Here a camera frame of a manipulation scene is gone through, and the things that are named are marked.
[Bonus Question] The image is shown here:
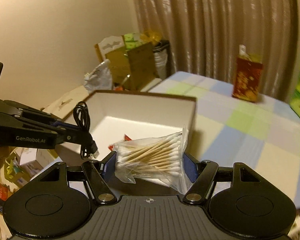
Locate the red snack packet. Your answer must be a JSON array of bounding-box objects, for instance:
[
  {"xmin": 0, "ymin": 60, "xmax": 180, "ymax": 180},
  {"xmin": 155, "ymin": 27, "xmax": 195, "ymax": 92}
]
[{"xmin": 108, "ymin": 134, "xmax": 132, "ymax": 151}]

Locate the cotton swab bag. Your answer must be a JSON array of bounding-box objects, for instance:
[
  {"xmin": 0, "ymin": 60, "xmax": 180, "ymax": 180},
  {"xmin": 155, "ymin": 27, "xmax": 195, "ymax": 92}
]
[{"xmin": 114, "ymin": 128, "xmax": 192, "ymax": 194}]

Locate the crumpled plastic bag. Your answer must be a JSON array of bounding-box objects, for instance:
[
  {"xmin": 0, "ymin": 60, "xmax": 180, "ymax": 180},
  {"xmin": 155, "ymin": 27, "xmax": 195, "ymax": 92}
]
[{"xmin": 83, "ymin": 59, "xmax": 113, "ymax": 94}]

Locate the brown paper bags pile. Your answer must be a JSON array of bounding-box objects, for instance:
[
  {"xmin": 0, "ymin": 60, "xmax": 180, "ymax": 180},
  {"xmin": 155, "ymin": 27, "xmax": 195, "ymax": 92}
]
[{"xmin": 94, "ymin": 31, "xmax": 170, "ymax": 91}]

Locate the red gift bag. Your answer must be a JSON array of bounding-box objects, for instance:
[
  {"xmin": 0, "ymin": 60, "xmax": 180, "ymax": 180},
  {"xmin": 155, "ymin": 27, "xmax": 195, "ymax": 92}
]
[{"xmin": 232, "ymin": 44, "xmax": 263, "ymax": 103}]

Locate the brown curtain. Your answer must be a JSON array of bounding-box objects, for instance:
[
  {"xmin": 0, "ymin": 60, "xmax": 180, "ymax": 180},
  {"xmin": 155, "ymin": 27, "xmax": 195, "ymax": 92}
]
[{"xmin": 134, "ymin": 0, "xmax": 298, "ymax": 101}]

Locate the brown cardboard box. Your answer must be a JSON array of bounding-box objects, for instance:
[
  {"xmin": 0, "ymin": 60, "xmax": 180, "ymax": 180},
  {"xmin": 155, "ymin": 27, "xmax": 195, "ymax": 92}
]
[{"xmin": 51, "ymin": 88, "xmax": 197, "ymax": 160}]

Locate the checked tablecloth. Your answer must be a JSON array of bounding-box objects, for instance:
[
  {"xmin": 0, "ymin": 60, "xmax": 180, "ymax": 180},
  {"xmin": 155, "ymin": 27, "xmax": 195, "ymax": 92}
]
[{"xmin": 151, "ymin": 72, "xmax": 300, "ymax": 207}]

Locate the black usb cable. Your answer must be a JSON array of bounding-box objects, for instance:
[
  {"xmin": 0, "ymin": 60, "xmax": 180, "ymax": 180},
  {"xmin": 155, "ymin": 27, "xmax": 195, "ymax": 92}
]
[{"xmin": 72, "ymin": 101, "xmax": 101, "ymax": 160}]

